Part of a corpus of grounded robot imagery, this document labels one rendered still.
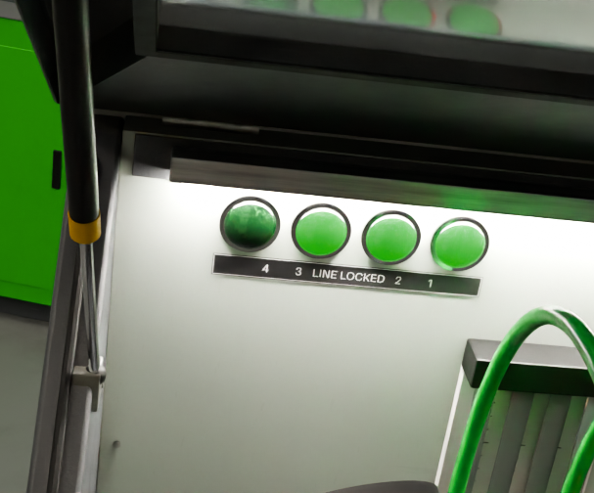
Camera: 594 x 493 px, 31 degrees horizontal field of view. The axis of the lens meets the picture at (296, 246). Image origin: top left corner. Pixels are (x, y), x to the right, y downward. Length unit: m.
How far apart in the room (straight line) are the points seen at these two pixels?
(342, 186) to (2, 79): 2.47
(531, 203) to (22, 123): 2.52
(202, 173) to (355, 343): 0.22
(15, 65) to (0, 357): 0.87
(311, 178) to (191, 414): 0.26
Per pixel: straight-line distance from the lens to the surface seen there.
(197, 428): 1.00
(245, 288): 0.93
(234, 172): 0.85
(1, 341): 3.46
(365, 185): 0.86
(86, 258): 0.69
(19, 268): 3.47
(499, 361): 0.85
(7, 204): 3.40
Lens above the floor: 1.73
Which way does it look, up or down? 24 degrees down
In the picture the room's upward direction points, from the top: 8 degrees clockwise
